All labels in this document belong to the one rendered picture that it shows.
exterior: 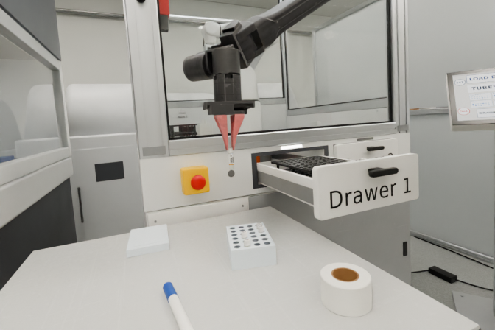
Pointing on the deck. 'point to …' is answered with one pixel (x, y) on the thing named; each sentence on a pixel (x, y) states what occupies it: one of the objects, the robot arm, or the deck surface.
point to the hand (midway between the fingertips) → (230, 146)
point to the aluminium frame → (397, 81)
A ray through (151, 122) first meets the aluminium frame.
